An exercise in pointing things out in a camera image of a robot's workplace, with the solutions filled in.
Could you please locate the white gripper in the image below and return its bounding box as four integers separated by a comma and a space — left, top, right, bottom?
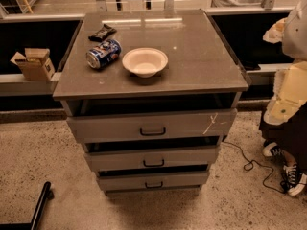
263, 18, 307, 126

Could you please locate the grey top drawer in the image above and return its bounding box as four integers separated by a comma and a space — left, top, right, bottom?
67, 109, 237, 143

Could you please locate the grey drawer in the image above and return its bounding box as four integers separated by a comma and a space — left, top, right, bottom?
84, 146, 219, 172
67, 109, 237, 143
97, 172, 209, 192

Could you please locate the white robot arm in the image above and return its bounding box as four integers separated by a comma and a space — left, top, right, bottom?
263, 0, 307, 126

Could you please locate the grey drawer cabinet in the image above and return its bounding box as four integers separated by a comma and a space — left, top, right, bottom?
54, 10, 248, 180

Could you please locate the grey middle drawer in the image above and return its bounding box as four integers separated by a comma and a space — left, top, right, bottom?
84, 146, 219, 172

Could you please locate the grey bottom drawer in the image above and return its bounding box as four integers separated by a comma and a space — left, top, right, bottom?
97, 172, 209, 192

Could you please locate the black white sneaker left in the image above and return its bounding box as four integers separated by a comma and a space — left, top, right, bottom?
262, 142, 283, 157

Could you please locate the black white sneaker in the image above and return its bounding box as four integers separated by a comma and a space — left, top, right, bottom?
262, 142, 283, 157
283, 164, 307, 196

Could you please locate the white paper bowl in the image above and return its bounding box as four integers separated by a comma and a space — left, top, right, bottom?
122, 48, 168, 78

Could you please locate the black white sneaker right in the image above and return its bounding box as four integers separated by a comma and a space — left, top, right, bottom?
283, 164, 307, 196

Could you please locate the blue soda can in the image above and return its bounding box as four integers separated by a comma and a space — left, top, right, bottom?
86, 39, 122, 69

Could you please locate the black snack wrapper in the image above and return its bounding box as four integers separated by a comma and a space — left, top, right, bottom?
88, 24, 116, 42

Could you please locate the small cardboard box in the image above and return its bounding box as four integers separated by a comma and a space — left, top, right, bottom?
11, 48, 55, 81

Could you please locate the black metal stand leg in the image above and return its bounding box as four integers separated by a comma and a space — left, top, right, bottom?
0, 181, 54, 230

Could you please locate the black floor cable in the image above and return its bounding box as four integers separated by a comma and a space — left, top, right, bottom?
222, 141, 287, 195

